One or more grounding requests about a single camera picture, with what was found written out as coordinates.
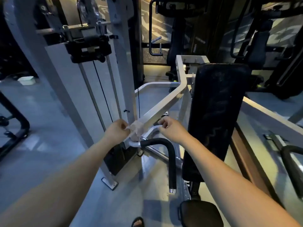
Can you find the black weight stack carriage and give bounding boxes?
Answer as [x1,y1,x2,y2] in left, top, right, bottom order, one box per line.
[65,35,112,64]

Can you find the person's right hand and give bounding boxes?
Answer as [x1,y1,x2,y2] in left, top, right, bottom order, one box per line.
[157,116,190,146]

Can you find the person's black sandal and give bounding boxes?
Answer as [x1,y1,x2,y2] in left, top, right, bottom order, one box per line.
[131,217,145,227]

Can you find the black padded backrest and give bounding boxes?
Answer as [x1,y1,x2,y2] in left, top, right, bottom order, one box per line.
[181,63,252,182]

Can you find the grey gym machine frame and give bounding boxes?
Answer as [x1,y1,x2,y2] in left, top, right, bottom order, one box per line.
[3,0,303,201]

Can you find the black tubular rack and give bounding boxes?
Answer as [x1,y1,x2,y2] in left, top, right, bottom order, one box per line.
[0,91,31,161]

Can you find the black padded seat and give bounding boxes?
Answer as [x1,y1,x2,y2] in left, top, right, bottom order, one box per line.
[178,200,224,227]

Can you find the beige cleaning cloth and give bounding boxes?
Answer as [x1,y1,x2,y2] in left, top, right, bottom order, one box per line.
[127,120,145,142]

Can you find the person's left forearm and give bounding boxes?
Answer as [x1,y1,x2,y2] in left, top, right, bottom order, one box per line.
[0,137,119,227]

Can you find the person's left hand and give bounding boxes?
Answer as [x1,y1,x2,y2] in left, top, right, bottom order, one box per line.
[102,119,131,146]

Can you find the black pillar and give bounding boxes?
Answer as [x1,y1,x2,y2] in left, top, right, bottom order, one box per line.
[129,0,145,90]

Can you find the clear pulley wheel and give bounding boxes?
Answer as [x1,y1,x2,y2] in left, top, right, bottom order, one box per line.
[77,0,100,24]

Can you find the person's right forearm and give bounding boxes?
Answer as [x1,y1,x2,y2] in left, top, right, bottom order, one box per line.
[181,136,301,227]

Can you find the chrome guide rod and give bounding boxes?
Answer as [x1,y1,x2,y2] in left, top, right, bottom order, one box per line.
[79,63,106,131]
[106,56,122,120]

